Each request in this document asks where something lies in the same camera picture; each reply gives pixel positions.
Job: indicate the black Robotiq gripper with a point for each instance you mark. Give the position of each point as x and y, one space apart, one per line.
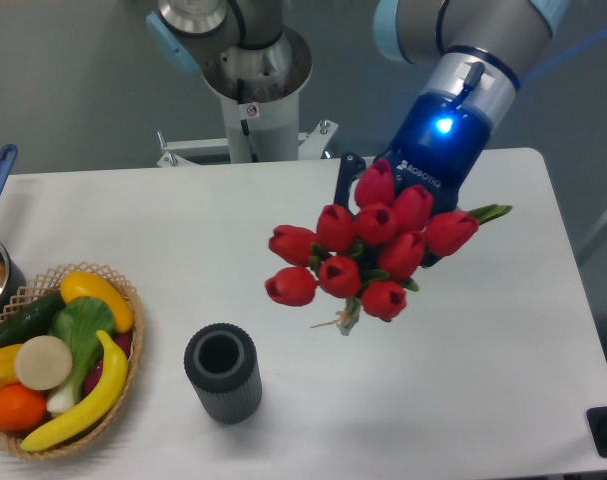
435 147

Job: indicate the red tulip bouquet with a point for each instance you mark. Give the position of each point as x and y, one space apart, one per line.
367 258

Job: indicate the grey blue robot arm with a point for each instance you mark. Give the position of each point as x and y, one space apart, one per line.
257 66

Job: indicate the dark grey ribbed vase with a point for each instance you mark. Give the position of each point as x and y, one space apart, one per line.
221 363

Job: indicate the dark red fruit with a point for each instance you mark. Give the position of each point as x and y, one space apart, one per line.
124 341

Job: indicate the green bok choy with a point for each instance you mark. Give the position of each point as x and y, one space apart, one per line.
76 325

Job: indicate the yellow banana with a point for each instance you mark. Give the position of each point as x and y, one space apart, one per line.
92 408

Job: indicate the woven wicker basket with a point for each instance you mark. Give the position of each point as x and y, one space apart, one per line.
40 286

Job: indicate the green cucumber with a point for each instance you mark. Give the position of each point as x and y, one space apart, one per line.
33 320

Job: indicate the round beige disc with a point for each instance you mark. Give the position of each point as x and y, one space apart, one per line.
43 362

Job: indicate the yellow bell pepper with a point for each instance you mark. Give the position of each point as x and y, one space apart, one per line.
8 355

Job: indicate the orange fruit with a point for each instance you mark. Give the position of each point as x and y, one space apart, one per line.
21 408

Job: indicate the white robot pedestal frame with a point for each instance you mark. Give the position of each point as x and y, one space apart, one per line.
255 132

